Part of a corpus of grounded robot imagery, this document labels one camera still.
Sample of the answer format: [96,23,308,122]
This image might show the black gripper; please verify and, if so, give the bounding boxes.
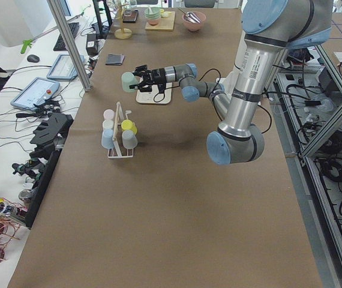
[129,64,166,92]

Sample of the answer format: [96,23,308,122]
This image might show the green cup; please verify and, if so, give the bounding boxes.
[121,72,139,92]

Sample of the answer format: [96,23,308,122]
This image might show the cream rabbit tray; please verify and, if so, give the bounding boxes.
[136,83,172,105]

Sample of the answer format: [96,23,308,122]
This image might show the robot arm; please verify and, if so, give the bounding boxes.
[121,1,333,165]

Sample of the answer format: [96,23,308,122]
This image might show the pink cup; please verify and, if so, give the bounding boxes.
[103,109,116,121]

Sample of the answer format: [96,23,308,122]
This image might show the yellow cup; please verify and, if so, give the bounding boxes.
[121,119,137,135]

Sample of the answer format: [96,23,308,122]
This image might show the cream white cup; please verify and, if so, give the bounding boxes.
[102,119,115,130]

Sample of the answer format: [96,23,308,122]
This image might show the grey cup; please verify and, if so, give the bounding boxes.
[122,130,138,149]

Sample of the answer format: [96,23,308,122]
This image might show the light blue cup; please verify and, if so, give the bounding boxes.
[101,129,115,149]

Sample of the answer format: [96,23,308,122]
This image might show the grey folded cloth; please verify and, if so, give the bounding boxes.
[105,53,125,66]

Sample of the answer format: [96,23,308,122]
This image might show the wooden mug tree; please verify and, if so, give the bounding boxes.
[114,1,132,40]

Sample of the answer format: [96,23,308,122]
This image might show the wooden cutting board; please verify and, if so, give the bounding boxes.
[145,11,175,32]

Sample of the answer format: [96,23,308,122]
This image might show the stacked green bowls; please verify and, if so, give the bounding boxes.
[145,7,161,26]

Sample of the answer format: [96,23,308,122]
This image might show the pink ribbed bowl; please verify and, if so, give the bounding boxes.
[182,11,206,32]

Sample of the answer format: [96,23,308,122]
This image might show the blue teach pendant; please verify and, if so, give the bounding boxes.
[46,54,77,82]
[10,77,60,110]

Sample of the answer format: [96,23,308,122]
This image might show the metal ice scoop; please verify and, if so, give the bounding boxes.
[178,7,201,23]

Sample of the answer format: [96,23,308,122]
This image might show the black keyboard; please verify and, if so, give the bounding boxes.
[53,22,80,52]

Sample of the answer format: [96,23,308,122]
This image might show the black computer mouse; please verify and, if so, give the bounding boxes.
[26,55,40,63]

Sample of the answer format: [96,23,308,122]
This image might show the white wire cup rack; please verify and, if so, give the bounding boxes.
[107,101,134,159]

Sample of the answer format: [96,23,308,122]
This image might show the aluminium frame post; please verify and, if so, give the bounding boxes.
[47,0,92,92]

